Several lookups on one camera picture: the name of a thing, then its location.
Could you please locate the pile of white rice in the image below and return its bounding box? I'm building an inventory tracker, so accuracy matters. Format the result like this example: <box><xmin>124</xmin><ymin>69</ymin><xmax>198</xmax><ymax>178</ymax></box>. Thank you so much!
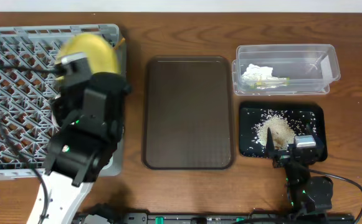
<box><xmin>249</xmin><ymin>108</ymin><xmax>318</xmax><ymax>152</ymax></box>

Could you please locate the yellow green snack wrapper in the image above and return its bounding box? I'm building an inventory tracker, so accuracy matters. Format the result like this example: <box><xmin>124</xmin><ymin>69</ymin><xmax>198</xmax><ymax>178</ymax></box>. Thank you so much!
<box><xmin>250</xmin><ymin>78</ymin><xmax>289</xmax><ymax>90</ymax></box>

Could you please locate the white napkin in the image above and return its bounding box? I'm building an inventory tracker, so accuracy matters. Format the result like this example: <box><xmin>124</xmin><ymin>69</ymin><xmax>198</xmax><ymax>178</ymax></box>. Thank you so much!
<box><xmin>241</xmin><ymin>63</ymin><xmax>279</xmax><ymax>82</ymax></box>

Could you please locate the wooden chopstick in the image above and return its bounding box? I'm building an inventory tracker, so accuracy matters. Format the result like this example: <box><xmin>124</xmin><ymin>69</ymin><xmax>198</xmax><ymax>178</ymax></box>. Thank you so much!
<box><xmin>113</xmin><ymin>37</ymin><xmax>125</xmax><ymax>50</ymax></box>

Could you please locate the yellow plate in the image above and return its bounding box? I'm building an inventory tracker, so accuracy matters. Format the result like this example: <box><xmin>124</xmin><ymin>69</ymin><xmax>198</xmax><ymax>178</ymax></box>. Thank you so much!
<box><xmin>55</xmin><ymin>33</ymin><xmax>121</xmax><ymax>82</ymax></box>

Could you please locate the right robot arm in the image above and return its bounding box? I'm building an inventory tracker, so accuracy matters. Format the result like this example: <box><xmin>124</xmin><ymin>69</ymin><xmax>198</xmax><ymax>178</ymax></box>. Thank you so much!
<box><xmin>265</xmin><ymin>125</ymin><xmax>333</xmax><ymax>220</ymax></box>

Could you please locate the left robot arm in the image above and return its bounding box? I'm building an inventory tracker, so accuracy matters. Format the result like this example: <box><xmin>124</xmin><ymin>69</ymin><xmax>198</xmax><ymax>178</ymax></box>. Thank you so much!
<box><xmin>27</xmin><ymin>72</ymin><xmax>131</xmax><ymax>223</ymax></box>

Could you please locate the black waste tray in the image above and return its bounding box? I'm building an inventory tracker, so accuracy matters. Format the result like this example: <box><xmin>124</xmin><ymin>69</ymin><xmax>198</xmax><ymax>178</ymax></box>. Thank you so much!
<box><xmin>239</xmin><ymin>101</ymin><xmax>326</xmax><ymax>157</ymax></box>

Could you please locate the clear plastic bin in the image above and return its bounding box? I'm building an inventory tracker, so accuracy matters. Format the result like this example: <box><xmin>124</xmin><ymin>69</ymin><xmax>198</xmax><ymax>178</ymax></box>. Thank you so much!
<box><xmin>232</xmin><ymin>44</ymin><xmax>341</xmax><ymax>96</ymax></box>

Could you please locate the brown serving tray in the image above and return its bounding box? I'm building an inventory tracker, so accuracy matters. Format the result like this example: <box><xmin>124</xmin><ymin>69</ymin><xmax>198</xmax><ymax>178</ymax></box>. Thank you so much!
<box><xmin>141</xmin><ymin>56</ymin><xmax>235</xmax><ymax>170</ymax></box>

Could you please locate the grey dish rack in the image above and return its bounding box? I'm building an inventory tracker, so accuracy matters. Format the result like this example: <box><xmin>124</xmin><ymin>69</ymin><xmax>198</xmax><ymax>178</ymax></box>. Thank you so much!
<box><xmin>0</xmin><ymin>24</ymin><xmax>126</xmax><ymax>180</ymax></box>

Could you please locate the black rail front edge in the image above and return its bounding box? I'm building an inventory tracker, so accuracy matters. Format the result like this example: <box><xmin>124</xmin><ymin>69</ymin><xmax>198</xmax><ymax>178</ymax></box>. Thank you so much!
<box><xmin>71</xmin><ymin>204</ymin><xmax>355</xmax><ymax>224</ymax></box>

